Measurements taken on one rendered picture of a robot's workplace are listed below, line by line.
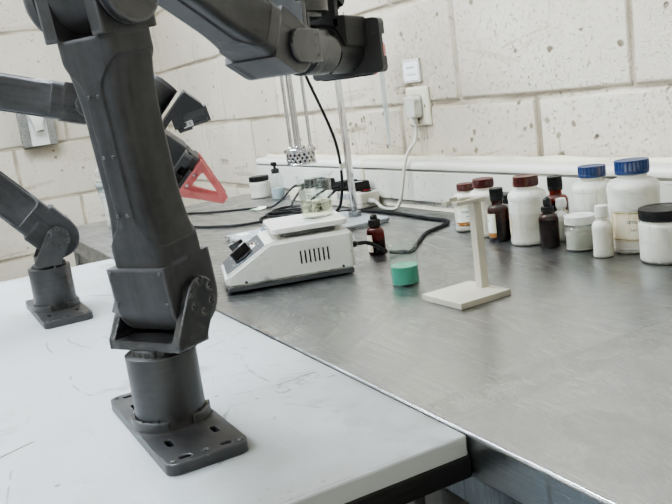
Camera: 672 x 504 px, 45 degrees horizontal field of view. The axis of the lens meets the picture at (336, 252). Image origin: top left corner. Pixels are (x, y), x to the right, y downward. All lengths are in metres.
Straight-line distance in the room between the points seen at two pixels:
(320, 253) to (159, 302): 0.56
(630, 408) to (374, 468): 0.21
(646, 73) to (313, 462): 0.91
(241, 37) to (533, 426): 0.45
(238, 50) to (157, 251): 0.25
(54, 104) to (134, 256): 0.59
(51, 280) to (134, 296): 0.57
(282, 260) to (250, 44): 0.47
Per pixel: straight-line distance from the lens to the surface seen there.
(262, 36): 0.84
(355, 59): 1.01
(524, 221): 1.30
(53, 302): 1.30
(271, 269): 1.22
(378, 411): 0.72
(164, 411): 0.73
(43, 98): 1.27
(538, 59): 1.52
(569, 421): 0.68
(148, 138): 0.70
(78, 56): 0.70
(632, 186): 1.19
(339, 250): 1.24
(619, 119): 1.40
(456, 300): 1.01
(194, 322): 0.71
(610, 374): 0.77
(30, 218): 1.27
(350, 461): 0.64
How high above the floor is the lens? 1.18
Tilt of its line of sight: 11 degrees down
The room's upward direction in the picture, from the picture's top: 8 degrees counter-clockwise
